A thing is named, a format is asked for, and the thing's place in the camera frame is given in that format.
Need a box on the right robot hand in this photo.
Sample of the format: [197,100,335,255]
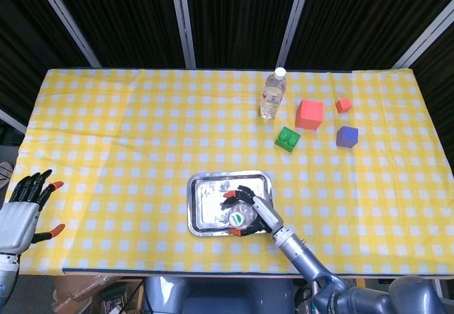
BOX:
[220,185,284,239]

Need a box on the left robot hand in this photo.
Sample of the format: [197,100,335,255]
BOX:
[0,169,67,254]

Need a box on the bottle with green cap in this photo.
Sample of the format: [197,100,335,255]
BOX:
[226,202,258,230]

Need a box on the rectangular metal tray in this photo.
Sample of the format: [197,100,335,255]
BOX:
[187,171,275,237]

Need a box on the bottle with white cap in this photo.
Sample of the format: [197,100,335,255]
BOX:
[260,67,287,120]

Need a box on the green building brick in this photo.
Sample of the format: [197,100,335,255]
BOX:
[274,126,301,154]

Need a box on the brown cardboard box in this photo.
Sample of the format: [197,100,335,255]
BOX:
[52,274,143,314]

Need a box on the blue-grey robot torso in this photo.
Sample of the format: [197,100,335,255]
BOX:
[141,276,295,314]

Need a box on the large orange cube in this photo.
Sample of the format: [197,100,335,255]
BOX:
[295,99,325,131]

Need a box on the purple cube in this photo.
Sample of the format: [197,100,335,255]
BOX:
[336,125,359,150]

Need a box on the yellow checked tablecloth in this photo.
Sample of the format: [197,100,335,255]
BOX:
[13,67,454,276]

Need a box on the small orange cube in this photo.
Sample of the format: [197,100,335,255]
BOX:
[335,98,353,114]

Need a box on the grey aluminium frame post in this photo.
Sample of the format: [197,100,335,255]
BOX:
[30,0,103,69]
[276,0,315,69]
[169,0,197,69]
[392,0,454,69]
[0,108,28,134]

